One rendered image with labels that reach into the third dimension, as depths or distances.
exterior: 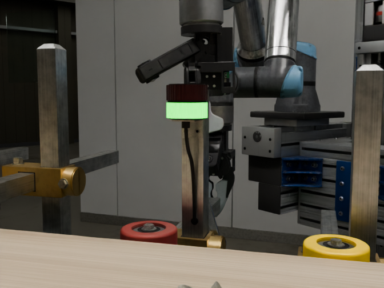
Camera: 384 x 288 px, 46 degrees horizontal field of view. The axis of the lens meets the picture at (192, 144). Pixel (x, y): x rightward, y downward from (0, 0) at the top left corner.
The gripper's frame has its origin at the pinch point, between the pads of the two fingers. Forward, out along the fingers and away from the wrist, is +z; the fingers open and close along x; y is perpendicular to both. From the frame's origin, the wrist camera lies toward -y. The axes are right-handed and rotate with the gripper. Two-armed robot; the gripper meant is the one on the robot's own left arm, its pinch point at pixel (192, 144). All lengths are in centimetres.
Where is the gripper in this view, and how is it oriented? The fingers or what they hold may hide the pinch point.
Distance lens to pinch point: 79.5
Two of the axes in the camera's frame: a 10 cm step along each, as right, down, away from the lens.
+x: -0.8, -1.0, 9.9
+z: 0.2, 9.9, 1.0
